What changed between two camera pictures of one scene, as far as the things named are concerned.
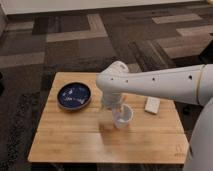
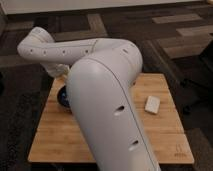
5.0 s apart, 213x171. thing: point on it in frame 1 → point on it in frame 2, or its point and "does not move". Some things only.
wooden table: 90,135 does not move
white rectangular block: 152,105 does not move
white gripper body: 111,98 → 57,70
